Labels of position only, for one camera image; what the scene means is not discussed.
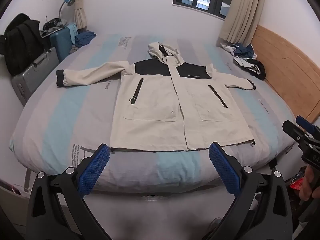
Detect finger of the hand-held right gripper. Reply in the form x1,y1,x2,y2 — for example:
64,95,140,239
282,121,308,144
296,116,320,135

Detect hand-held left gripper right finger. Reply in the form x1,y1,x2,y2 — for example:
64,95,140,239
205,142,294,240

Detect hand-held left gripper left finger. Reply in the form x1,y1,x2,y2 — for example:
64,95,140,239
26,143,118,240

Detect cream and black hooded jacket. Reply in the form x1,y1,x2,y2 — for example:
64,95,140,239
56,42,257,152

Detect dark blue crumpled clothes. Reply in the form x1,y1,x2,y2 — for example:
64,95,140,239
74,31,97,48

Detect grey and black clothes heap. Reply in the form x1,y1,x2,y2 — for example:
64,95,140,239
40,17,69,37

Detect person's right hand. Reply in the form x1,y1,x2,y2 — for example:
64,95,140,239
299,166,320,202

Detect red plastic bag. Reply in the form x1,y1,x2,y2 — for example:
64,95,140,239
289,172,304,193

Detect bed with striped sheet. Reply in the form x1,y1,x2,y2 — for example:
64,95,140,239
9,34,297,194

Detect wooden headboard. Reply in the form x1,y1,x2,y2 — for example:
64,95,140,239
251,24,320,125

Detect black and white garment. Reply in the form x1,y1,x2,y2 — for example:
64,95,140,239
234,56,266,80

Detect blue crumpled garment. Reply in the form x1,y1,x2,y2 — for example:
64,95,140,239
234,44,257,58

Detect white crumpled garment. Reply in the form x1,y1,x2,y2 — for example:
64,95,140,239
220,42,240,57

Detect silver hard suitcase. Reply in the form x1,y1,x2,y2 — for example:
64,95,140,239
11,46,59,107

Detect wide beige curtain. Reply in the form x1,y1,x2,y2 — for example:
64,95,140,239
220,0,269,45

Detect teal hard suitcase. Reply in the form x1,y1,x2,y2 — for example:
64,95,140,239
49,26,75,63

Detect light blue cloth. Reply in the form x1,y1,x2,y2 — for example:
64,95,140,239
67,24,78,43

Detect black backpack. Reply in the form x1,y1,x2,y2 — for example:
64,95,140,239
0,13,47,75

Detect narrow tied beige curtain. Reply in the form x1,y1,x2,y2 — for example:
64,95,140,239
71,0,88,32

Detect blue desk lamp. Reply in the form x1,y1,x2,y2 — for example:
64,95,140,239
59,0,75,20

